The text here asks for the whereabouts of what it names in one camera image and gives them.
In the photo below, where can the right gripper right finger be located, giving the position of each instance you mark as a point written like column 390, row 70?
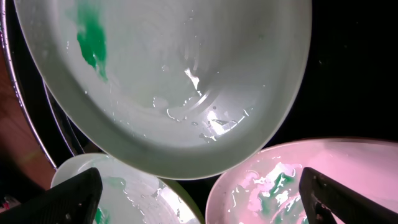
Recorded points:
column 324, row 199

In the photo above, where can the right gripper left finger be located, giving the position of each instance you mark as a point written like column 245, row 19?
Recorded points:
column 72, row 201

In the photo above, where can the mint green plate bottom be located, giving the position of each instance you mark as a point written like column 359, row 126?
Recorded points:
column 130, row 195

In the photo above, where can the mint green plate top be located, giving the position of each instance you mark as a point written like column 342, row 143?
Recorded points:
column 180, row 89

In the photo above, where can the pink white plate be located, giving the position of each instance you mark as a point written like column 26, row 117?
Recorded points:
column 265, row 188

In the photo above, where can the mint green plate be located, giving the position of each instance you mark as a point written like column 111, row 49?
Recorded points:
column 180, row 89
column 130, row 195

